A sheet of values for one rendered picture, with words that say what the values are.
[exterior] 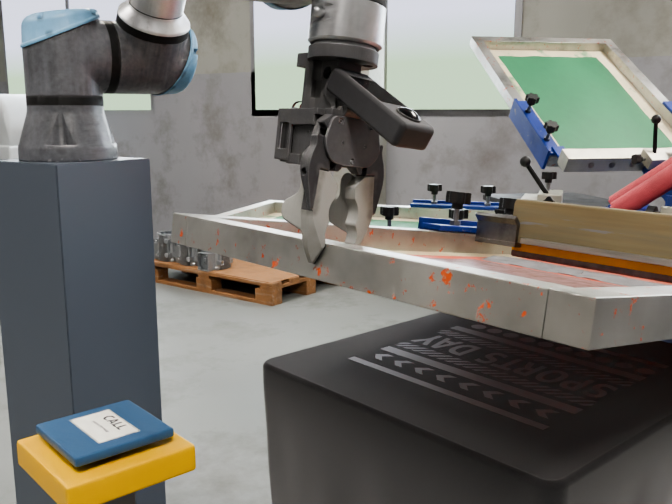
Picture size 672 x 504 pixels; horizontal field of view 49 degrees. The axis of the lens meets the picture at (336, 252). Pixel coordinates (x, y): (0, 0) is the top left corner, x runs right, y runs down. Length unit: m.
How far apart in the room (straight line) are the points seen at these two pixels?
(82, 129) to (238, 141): 5.16
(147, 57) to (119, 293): 0.38
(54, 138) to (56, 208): 0.12
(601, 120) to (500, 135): 2.48
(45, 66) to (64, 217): 0.23
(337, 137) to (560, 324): 0.29
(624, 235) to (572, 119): 1.46
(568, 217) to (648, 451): 0.49
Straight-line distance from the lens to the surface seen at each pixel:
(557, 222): 1.25
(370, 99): 0.68
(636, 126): 2.70
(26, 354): 1.29
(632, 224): 1.19
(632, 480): 0.84
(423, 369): 0.96
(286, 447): 0.98
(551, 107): 2.65
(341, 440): 0.89
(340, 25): 0.72
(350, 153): 0.72
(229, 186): 6.44
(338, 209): 0.77
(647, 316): 0.61
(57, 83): 1.21
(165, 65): 1.25
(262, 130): 6.16
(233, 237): 0.84
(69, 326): 1.18
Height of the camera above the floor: 1.27
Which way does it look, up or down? 11 degrees down
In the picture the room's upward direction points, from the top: straight up
